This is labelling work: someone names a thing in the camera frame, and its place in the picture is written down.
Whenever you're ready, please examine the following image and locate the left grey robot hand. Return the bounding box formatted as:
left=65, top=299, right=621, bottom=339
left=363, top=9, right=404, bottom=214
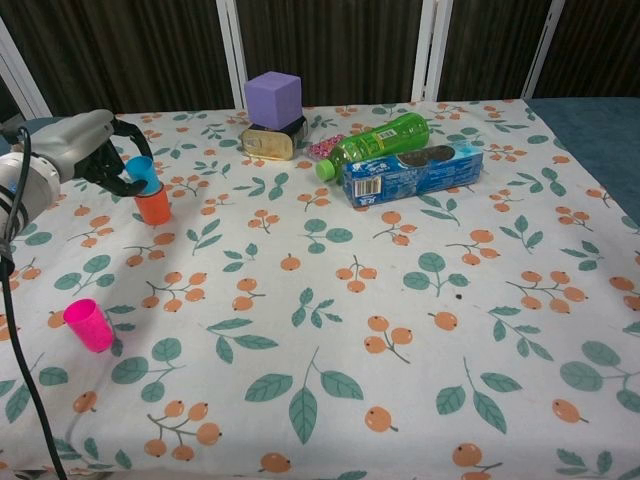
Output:
left=24, top=108, right=154, bottom=198

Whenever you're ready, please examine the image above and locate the light blue plastic cup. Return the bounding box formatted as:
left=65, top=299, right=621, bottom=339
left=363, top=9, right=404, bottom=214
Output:
left=123, top=155, right=161, bottom=188

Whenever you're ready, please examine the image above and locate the orange plastic cup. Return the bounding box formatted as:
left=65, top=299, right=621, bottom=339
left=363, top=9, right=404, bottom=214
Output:
left=133, top=181, right=173, bottom=227

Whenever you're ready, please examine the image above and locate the pink plastic cup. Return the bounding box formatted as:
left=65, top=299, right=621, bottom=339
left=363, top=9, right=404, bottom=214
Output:
left=62, top=298, right=117, bottom=355

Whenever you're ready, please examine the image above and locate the dark folding screen panel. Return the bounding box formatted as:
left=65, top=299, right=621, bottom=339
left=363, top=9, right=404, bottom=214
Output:
left=423, top=0, right=557, bottom=102
left=0, top=0, right=247, bottom=120
left=523, top=0, right=640, bottom=101
left=215, top=0, right=442, bottom=109

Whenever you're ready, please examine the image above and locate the black and gold box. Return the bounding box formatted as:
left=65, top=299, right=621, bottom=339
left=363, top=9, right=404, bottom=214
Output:
left=238, top=115, right=308, bottom=162

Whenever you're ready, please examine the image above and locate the purple foam cube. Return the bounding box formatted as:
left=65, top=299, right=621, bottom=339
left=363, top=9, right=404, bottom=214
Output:
left=244, top=71, right=304, bottom=133

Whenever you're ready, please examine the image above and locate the pink candy pouch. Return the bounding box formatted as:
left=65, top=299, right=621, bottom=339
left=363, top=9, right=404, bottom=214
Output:
left=306, top=134, right=346, bottom=162

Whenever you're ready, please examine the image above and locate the floral tablecloth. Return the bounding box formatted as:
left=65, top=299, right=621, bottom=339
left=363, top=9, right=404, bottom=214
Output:
left=0, top=98, right=640, bottom=480

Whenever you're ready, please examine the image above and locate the green plastic bottle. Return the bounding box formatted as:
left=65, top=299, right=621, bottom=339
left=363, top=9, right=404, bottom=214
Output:
left=314, top=112, right=432, bottom=181

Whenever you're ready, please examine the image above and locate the blue cookie package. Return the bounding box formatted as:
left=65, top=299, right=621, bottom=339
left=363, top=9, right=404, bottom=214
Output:
left=340, top=140, right=485, bottom=209

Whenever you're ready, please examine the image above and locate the teal table cover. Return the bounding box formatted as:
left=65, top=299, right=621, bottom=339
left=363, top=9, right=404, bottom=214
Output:
left=0, top=97, right=640, bottom=221

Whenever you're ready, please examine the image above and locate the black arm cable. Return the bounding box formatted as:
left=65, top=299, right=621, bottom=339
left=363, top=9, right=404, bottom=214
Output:
left=0, top=125, right=69, bottom=480

